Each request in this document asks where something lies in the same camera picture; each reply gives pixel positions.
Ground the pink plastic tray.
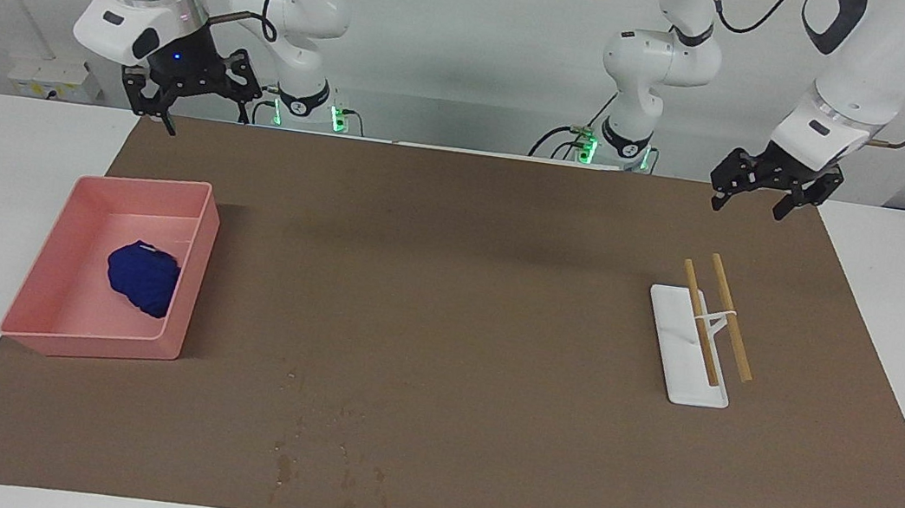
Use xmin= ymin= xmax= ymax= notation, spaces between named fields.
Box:
xmin=0 ymin=158 xmax=225 ymax=377

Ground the white rack with wooden bars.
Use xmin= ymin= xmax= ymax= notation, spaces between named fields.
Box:
xmin=635 ymin=245 xmax=769 ymax=414

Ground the blue towel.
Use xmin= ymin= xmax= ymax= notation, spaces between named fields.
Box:
xmin=101 ymin=236 xmax=185 ymax=322

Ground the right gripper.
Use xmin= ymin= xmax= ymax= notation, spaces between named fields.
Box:
xmin=115 ymin=15 xmax=271 ymax=147

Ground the water spill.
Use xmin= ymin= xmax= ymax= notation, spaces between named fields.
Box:
xmin=261 ymin=364 xmax=412 ymax=508

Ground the white socket box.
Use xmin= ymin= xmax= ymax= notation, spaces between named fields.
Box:
xmin=5 ymin=51 xmax=107 ymax=107

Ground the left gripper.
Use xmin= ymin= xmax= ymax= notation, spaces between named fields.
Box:
xmin=705 ymin=133 xmax=848 ymax=230

